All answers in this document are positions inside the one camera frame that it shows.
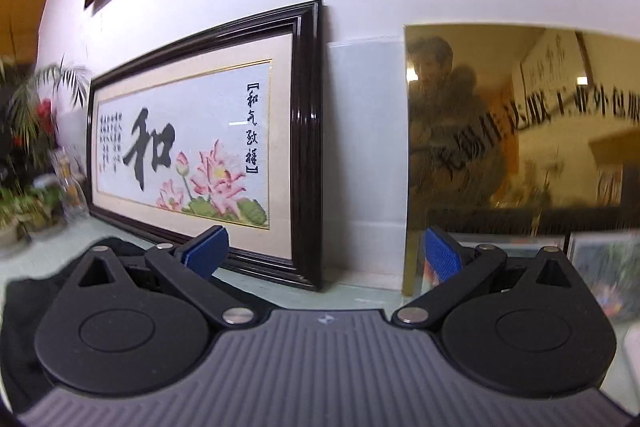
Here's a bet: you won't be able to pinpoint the framed lotus calligraphy picture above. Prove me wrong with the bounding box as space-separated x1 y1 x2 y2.
86 0 325 292

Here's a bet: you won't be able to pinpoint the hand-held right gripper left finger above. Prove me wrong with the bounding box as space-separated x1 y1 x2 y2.
64 226 256 328

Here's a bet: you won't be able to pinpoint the clear glass bottle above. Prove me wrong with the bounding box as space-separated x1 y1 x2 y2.
50 147 87 222

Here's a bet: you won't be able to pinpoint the potted plants with red flowers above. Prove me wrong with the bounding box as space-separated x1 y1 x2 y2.
0 55 94 188

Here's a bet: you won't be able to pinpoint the black drawstring shorts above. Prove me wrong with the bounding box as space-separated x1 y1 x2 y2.
0 236 153 410

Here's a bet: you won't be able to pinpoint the small potted green plant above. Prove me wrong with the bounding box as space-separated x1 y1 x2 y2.
0 185 67 250

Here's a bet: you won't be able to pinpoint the framed colourful photo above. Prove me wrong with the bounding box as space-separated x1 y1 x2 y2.
567 231 640 323

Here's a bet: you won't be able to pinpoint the brown cardboard box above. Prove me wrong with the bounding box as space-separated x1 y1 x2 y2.
403 25 640 297

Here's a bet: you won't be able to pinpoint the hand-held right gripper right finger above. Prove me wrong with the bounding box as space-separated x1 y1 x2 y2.
392 227 582 329

